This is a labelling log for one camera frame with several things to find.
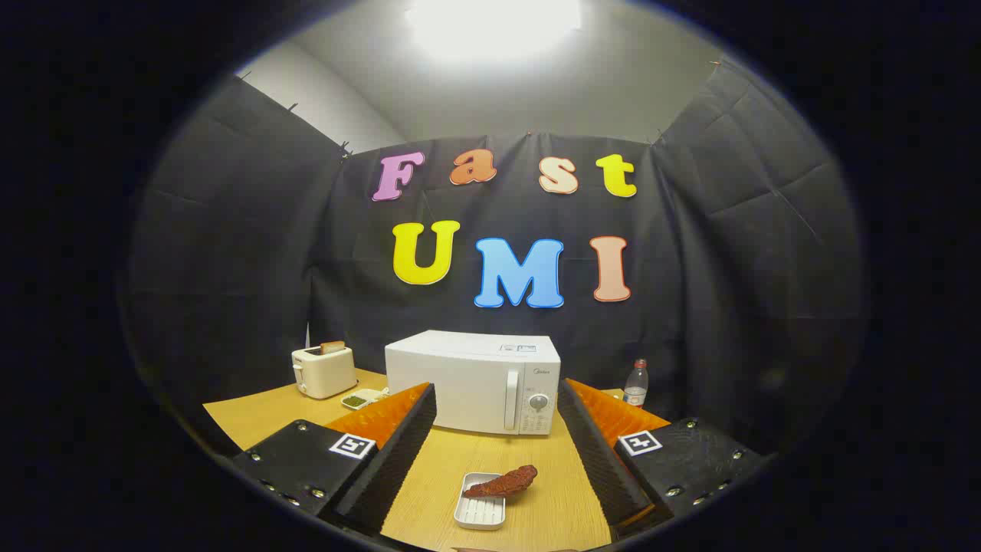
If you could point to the red-brown meat piece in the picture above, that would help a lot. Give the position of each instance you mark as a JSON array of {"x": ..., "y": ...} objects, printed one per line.
[{"x": 502, "y": 483}]

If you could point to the white toaster oven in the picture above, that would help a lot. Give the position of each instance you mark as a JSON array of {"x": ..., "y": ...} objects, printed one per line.
[{"x": 460, "y": 383}]

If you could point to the ceiling light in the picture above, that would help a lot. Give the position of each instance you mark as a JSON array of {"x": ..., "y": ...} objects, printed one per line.
[{"x": 490, "y": 23}]

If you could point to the cream toaster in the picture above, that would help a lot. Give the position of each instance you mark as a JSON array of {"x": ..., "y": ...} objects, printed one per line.
[{"x": 326, "y": 376}]

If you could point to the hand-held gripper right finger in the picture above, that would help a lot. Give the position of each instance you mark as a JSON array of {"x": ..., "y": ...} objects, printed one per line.
[{"x": 602, "y": 468}]

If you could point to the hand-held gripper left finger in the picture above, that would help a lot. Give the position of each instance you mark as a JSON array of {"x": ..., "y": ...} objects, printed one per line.
[{"x": 398, "y": 460}]

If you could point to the bread slice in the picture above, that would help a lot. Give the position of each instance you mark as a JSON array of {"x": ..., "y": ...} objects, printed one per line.
[{"x": 333, "y": 347}]

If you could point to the clear plastic water bottle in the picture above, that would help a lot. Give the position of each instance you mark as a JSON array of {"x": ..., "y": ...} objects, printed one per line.
[{"x": 635, "y": 387}]

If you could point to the small white ribbed tray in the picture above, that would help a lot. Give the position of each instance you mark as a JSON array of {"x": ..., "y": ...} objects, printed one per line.
[{"x": 479, "y": 514}]

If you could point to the white divided bean dish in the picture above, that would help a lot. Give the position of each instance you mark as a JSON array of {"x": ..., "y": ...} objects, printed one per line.
[{"x": 355, "y": 400}]

